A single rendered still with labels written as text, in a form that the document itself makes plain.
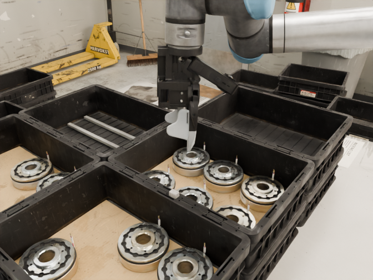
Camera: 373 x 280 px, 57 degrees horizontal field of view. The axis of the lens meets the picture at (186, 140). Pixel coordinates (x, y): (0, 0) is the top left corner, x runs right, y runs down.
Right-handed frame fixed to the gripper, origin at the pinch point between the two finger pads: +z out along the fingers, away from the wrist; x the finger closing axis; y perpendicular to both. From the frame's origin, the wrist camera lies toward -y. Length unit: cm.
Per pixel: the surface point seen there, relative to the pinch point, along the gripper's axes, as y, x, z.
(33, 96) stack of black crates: 80, -151, 40
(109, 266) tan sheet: 16.9, 15.9, 19.6
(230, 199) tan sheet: -10.8, -1.1, 16.7
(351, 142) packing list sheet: -68, -44, 23
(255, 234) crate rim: -9.5, 20.9, 8.7
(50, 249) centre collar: 27.9, 14.0, 16.3
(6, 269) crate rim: 31.9, 23.4, 11.4
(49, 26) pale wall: 119, -365, 28
